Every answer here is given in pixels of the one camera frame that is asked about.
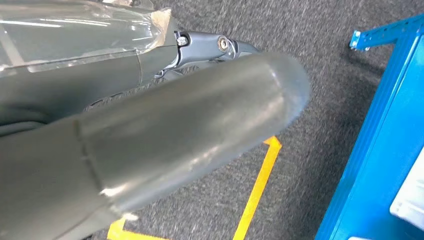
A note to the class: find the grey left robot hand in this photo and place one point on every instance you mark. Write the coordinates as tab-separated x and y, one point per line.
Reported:
165	132

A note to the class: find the blue metal shelf rack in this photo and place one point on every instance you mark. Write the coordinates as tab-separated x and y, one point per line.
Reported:
381	165

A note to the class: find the yellow floor tape square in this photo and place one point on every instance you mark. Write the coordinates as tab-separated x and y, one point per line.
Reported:
261	179

